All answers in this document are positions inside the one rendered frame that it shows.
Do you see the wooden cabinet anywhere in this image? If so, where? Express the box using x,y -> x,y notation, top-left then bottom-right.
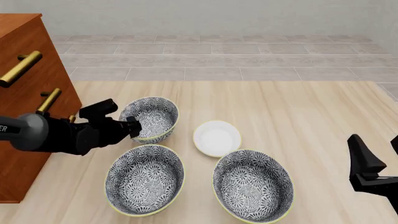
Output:
0,13 -> 83,203

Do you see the black patterned bowl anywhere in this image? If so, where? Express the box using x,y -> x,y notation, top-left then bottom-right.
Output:
211,149 -> 295,224
104,144 -> 186,218
118,96 -> 181,144

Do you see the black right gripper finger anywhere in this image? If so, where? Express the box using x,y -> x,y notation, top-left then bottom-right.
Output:
389,134 -> 398,155
346,133 -> 387,178

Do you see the small white plate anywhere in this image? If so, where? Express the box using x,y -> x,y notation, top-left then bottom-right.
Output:
192,119 -> 243,158

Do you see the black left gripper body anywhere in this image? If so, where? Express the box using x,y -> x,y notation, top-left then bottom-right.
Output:
114,119 -> 132,140

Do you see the large brass drawer handle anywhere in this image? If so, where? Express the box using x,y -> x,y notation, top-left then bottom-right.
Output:
0,50 -> 43,89

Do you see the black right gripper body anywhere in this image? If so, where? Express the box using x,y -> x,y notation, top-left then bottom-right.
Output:
348,171 -> 398,200

